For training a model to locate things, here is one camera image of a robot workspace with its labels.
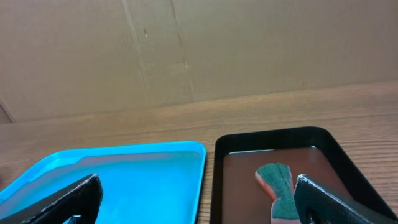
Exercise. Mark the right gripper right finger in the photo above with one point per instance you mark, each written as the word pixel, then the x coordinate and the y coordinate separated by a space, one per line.
pixel 316 203

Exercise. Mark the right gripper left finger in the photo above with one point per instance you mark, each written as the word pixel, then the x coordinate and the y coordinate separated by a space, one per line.
pixel 78 202

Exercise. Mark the red grey sponge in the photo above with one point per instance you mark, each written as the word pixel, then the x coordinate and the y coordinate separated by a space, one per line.
pixel 275 179

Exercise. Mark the black rectangular tray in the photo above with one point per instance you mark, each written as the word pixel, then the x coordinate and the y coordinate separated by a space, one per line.
pixel 237 198

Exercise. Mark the teal plastic tray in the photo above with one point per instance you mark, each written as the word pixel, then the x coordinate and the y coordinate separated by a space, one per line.
pixel 147 183

